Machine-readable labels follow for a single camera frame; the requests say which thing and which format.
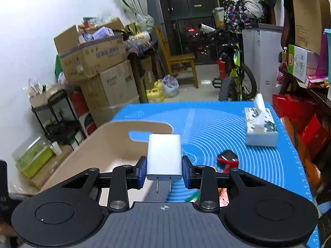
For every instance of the floral print tissue box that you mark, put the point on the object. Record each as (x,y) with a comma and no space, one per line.
(261,137)

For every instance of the blue silicone baking mat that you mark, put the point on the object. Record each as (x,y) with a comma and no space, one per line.
(206,124)

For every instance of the green white carton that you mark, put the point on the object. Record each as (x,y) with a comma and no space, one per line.
(300,59)

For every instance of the pink bag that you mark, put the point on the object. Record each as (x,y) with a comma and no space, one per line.
(323,59)

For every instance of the white chest freezer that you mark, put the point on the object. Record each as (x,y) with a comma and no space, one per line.
(261,56)

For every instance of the wooden chair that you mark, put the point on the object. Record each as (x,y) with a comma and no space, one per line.
(178,59)

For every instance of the red black small toy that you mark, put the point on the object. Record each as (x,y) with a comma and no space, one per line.
(227,164)

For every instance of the orange plastic bag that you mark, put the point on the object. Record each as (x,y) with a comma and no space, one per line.
(307,165)

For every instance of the yellow plastic jug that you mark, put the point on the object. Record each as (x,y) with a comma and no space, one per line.
(155,97)

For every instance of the dark glass balcony door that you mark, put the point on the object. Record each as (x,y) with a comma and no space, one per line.
(186,31)

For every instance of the red cardboard box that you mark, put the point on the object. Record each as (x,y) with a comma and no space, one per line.
(313,134)

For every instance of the flat brown cardboard box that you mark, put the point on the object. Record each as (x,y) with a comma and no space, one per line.
(307,18)

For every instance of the beige storage bin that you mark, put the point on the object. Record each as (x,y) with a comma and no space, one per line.
(103,147)

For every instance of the cluttered dark wooden table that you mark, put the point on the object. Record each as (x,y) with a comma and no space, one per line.
(137,51)

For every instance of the green black bicycle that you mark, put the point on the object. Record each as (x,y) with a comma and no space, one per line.
(234,64)

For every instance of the yellow oil bottle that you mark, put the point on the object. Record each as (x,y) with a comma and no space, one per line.
(284,59)

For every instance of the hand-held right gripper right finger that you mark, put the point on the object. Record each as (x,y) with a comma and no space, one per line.
(186,173)

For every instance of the dark floral bag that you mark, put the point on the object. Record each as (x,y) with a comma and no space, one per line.
(235,10)

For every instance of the white power adapter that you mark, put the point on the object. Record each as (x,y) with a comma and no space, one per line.
(164,155)

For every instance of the small white bottle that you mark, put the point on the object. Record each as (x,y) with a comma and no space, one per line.
(56,148)

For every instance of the black shelf rack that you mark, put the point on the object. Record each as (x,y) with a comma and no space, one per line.
(59,100)

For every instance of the colourful small packet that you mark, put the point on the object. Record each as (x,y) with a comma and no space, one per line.
(191,199)

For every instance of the green plastic container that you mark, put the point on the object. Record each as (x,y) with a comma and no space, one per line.
(33,157)

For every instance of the clear plastic bag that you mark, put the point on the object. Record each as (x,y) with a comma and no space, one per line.
(170,86)

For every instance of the open printed cardboard box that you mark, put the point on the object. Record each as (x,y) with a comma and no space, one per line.
(90,56)

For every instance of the large brown cardboard box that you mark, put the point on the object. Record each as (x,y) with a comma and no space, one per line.
(113,87)

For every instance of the dark wooden side table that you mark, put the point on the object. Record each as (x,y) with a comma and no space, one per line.
(318,95)

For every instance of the grey cloth bundle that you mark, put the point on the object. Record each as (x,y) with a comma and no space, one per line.
(253,5)

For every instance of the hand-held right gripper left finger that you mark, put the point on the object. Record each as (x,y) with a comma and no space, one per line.
(141,173)

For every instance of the red gift bag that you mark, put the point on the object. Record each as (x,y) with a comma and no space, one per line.
(289,108)

